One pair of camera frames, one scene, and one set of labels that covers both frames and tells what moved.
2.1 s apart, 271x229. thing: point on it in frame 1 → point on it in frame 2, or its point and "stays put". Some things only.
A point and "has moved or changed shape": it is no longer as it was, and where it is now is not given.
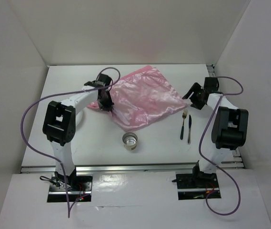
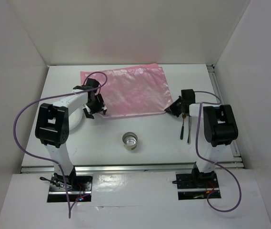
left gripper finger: x=111 y=109 → x=105 y=110
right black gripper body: x=202 y=90 → x=183 y=103
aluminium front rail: x=135 y=168 stays put
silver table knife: x=190 y=120 stays put
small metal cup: x=129 y=140 stays put
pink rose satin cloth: x=141 y=98 has moved or changed shape
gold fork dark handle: x=184 y=115 stays put
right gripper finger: x=198 y=102 → x=176 y=113
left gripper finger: x=101 y=106 → x=87 y=114
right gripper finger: x=195 y=88 → x=174 y=107
